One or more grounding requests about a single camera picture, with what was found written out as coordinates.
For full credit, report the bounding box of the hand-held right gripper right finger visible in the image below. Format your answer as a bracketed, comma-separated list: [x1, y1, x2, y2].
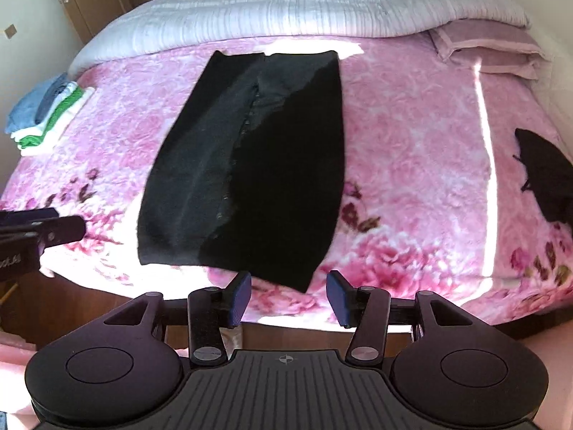
[327, 269, 473, 364]

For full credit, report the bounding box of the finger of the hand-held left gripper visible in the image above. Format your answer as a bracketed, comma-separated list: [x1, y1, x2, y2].
[0, 208, 60, 226]
[0, 215, 87, 249]

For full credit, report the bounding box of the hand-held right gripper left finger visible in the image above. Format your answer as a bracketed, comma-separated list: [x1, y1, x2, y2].
[104, 271, 252, 366]

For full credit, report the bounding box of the black garment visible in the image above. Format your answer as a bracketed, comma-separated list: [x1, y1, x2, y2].
[136, 49, 346, 294]

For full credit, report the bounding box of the black clothes pile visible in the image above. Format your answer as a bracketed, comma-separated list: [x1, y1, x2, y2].
[513, 127, 573, 224]

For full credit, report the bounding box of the green folded garment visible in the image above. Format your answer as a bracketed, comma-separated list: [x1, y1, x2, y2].
[18, 86, 86, 149]

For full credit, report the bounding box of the white folded garment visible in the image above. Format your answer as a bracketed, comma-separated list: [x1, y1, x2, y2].
[13, 81, 96, 158]

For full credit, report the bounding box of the blue folded garment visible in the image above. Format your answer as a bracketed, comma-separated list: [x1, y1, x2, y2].
[4, 73, 69, 134]

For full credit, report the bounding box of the pink floral blanket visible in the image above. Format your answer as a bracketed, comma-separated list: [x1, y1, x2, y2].
[0, 36, 573, 334]

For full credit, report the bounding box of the wooden door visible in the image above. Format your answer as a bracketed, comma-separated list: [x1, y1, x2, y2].
[44, 0, 149, 46]

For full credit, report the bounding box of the pink pillow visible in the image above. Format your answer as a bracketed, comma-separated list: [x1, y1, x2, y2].
[427, 20, 552, 81]

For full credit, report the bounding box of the lilac striped quilt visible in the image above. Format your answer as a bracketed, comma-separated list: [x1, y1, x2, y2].
[67, 0, 531, 77]

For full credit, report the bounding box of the wooden bed frame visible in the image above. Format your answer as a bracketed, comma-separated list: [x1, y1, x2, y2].
[0, 273, 573, 350]

